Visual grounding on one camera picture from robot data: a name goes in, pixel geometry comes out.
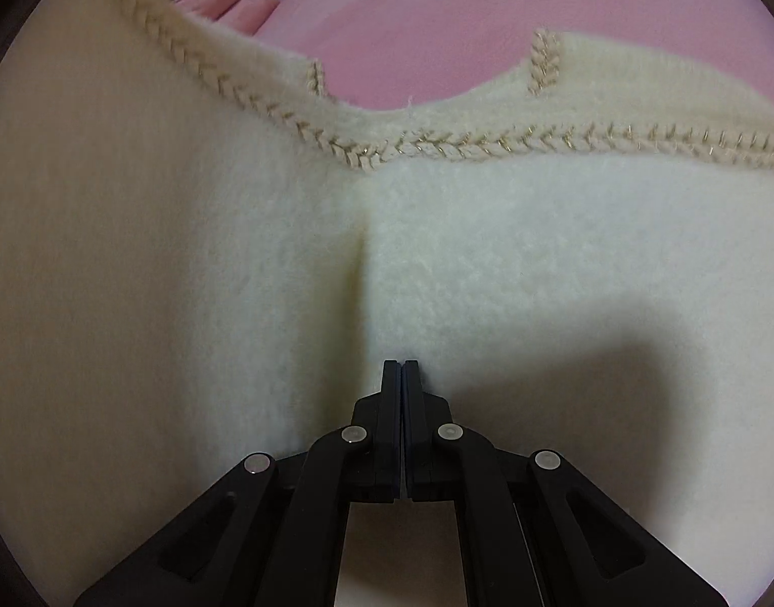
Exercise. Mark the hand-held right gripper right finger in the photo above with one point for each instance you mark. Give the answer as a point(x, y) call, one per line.
point(428, 455)

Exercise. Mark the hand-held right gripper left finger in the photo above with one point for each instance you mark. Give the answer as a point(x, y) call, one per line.
point(374, 455)

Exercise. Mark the white fuzzy cardigan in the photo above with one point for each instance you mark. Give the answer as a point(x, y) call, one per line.
point(172, 265)

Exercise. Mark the pink bed sheet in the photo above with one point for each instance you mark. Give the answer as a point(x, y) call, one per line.
point(456, 25)

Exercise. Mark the pink folded quilt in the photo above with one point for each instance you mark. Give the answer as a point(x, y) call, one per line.
point(235, 0)

